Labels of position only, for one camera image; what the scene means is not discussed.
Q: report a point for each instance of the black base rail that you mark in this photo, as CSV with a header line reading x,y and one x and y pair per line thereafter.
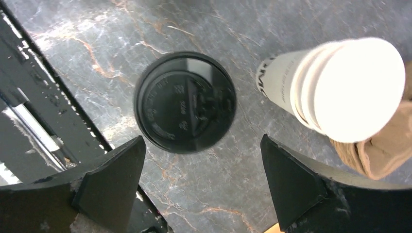
x,y
43,129

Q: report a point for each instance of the brown cardboard cup carrier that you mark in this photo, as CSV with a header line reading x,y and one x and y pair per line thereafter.
x,y
387,150

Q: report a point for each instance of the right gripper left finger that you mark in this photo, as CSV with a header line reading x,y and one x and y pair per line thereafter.
x,y
103,190

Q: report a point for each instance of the brown paper bag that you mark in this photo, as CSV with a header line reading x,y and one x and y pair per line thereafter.
x,y
274,229

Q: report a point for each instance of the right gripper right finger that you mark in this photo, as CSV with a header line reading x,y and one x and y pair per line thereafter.
x,y
311,197

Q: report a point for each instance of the stack of white paper cups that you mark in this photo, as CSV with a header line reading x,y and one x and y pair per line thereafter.
x,y
347,90

